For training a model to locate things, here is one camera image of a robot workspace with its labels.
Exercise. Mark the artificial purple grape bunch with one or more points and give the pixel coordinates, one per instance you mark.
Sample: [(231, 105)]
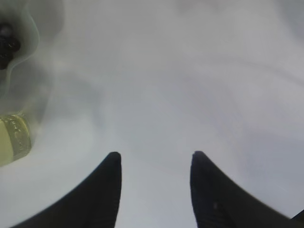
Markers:
[(9, 44)]

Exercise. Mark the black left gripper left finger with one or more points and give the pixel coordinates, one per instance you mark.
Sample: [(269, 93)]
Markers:
[(92, 204)]

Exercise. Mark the yellow tea bottle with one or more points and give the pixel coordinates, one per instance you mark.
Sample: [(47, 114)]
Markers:
[(15, 141)]

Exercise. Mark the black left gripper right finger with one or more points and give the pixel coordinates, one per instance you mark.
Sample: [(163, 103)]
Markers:
[(218, 202)]

